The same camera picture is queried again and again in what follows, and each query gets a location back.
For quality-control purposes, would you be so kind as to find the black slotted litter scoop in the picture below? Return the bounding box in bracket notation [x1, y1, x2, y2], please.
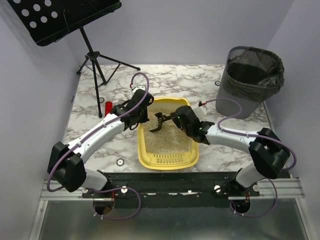
[149, 112, 172, 133]

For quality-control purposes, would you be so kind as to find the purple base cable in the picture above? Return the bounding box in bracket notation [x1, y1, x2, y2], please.
[93, 187, 142, 221]
[229, 178, 278, 218]

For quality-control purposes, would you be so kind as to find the black music stand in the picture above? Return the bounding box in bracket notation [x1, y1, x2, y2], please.
[8, 0, 141, 118]

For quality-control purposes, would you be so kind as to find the black trash bag liner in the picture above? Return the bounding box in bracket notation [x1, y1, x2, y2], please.
[224, 46, 285, 103]

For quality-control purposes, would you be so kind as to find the round marker front left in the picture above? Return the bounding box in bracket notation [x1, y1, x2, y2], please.
[116, 158, 125, 167]

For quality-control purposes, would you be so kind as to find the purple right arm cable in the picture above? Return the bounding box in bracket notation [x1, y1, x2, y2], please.
[203, 98, 298, 173]

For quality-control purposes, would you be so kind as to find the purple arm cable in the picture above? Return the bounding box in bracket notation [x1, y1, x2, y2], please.
[203, 98, 298, 173]
[46, 72, 150, 193]

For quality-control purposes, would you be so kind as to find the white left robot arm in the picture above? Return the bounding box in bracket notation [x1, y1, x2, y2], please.
[47, 89, 154, 193]

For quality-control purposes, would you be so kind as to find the beige cat litter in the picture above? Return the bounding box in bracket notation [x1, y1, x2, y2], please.
[143, 107, 190, 154]

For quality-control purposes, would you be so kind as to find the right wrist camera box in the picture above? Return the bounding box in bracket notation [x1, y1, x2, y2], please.
[193, 101, 208, 118]

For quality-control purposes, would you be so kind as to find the grey ribbed trash can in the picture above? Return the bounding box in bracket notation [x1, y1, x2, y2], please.
[215, 46, 264, 120]

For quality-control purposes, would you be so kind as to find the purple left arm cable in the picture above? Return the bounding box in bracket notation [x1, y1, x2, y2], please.
[46, 72, 150, 193]

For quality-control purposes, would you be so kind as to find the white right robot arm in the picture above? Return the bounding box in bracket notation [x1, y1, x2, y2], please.
[170, 106, 291, 194]

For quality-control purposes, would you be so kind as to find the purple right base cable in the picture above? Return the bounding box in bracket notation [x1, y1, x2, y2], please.
[229, 178, 278, 218]

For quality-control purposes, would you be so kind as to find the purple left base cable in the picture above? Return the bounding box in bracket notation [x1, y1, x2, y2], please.
[93, 187, 142, 221]

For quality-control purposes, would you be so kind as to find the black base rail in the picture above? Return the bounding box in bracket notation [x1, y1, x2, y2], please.
[82, 172, 260, 209]

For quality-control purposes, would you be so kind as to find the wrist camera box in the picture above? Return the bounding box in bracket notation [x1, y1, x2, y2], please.
[193, 101, 208, 118]
[131, 85, 146, 92]

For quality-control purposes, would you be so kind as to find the yellow plastic litter box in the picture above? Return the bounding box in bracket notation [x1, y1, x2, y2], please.
[137, 97, 200, 171]

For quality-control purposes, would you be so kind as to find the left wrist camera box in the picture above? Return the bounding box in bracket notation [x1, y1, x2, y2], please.
[131, 85, 146, 92]

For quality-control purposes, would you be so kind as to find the red cylinder tool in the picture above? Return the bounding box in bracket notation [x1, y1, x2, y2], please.
[104, 101, 113, 117]

